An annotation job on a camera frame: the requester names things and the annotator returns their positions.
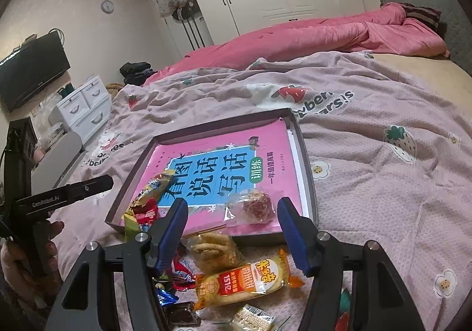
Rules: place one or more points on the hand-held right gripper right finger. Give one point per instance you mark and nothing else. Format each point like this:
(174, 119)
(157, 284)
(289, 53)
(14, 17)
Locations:
(291, 235)

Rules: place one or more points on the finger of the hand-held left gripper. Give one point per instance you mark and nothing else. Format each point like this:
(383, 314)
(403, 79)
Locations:
(92, 187)

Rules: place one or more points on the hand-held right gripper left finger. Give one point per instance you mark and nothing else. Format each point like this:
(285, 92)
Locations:
(173, 229)

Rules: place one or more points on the red snack bar packet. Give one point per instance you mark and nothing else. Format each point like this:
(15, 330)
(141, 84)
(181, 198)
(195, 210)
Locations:
(147, 214)

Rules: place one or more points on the lime green snack packet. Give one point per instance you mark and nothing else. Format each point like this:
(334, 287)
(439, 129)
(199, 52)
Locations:
(131, 227)

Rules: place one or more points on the clear bag of walnut cookies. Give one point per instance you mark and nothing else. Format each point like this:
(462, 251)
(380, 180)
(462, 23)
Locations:
(214, 248)

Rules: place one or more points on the red candy clear packet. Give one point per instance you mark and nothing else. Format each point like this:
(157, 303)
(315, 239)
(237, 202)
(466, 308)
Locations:
(254, 205)

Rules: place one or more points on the yellow and blue snack packet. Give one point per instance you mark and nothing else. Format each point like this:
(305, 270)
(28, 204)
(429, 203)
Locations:
(155, 183)

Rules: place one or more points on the orange snack packet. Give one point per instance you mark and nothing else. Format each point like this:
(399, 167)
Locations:
(239, 279)

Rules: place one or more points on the pink tray box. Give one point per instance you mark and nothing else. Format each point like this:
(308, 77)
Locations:
(306, 168)

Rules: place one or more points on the person's left hand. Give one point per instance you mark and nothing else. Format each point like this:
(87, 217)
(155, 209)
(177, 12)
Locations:
(55, 230)

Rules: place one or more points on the white rounded furniture piece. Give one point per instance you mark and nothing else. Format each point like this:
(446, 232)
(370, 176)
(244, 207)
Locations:
(59, 157)

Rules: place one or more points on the red and blue candy wrapper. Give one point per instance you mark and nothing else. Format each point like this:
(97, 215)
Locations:
(182, 273)

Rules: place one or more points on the brown chocolate packet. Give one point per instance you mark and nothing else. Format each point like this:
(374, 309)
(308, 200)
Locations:
(182, 314)

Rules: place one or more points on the pink book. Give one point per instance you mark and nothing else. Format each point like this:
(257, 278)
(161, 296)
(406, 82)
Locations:
(206, 148)

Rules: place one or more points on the strawberry printed pink blanket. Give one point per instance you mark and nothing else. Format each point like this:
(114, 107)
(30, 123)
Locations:
(368, 187)

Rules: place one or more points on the white drawer cabinet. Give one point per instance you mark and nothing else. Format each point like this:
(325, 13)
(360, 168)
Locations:
(88, 94)

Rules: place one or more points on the dark green jar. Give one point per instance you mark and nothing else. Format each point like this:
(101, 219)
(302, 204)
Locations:
(66, 90)

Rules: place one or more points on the woven basket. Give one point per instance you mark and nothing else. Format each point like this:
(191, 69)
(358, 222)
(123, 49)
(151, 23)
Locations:
(114, 89)

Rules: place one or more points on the black television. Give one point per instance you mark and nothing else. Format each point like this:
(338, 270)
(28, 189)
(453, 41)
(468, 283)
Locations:
(29, 72)

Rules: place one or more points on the pink quilt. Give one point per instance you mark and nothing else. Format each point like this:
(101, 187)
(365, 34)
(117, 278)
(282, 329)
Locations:
(295, 35)

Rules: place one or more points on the beige bed sheet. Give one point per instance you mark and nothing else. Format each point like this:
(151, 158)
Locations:
(424, 65)

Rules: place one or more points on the dark striped pillow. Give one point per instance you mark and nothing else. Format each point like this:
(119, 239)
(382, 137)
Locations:
(424, 15)

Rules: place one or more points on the grey padded headboard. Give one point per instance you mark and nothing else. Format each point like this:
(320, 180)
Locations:
(457, 32)

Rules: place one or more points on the round wall clock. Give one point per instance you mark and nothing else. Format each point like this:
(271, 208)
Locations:
(107, 6)

